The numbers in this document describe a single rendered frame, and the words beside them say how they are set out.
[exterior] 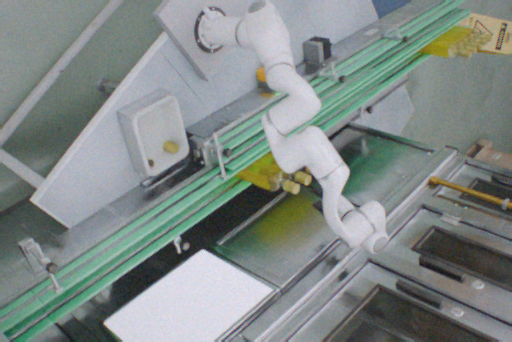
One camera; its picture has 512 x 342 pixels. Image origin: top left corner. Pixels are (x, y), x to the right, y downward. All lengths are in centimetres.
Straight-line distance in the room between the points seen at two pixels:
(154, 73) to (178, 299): 71
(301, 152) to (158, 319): 63
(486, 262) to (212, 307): 82
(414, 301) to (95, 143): 105
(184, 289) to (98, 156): 49
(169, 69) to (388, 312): 101
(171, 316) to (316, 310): 41
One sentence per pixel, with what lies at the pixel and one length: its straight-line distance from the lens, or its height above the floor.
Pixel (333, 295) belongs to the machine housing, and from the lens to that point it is 165.
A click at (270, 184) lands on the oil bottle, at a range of 181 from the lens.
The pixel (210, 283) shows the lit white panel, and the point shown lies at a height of 113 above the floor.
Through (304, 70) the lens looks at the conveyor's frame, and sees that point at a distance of 221.
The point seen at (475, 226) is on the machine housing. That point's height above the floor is 163.
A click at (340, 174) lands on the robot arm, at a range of 143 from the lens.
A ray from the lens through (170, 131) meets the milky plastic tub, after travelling 186.
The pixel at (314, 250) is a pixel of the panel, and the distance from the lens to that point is 173.
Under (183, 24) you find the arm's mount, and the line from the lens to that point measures 181.
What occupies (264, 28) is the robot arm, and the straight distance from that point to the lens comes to 155.
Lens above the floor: 220
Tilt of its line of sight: 40 degrees down
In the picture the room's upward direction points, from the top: 112 degrees clockwise
